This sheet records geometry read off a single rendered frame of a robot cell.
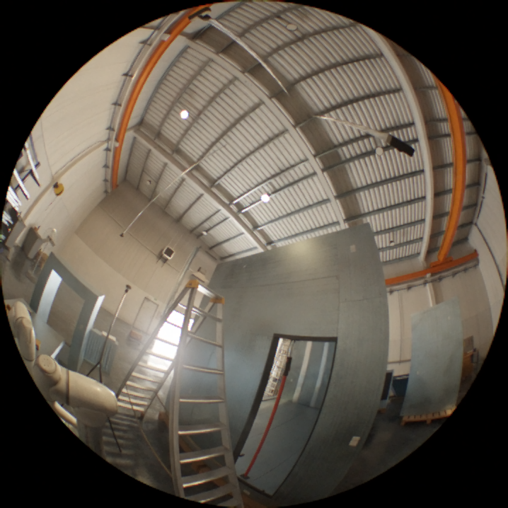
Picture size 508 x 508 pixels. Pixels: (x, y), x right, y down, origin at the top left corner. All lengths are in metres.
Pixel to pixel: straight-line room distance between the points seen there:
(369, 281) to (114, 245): 11.14
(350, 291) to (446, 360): 4.23
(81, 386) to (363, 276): 1.67
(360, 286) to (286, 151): 5.82
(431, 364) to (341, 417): 3.97
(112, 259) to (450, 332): 14.47
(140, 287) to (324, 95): 13.00
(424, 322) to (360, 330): 3.96
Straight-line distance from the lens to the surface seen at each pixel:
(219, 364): 1.27
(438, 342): 5.00
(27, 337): 0.99
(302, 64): 6.44
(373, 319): 1.21
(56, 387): 0.63
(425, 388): 5.10
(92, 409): 0.65
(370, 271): 1.36
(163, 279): 10.81
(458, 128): 7.45
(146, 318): 10.69
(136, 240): 10.98
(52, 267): 3.08
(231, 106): 6.61
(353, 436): 1.32
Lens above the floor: 1.96
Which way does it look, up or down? 34 degrees up
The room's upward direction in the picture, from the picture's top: 19 degrees clockwise
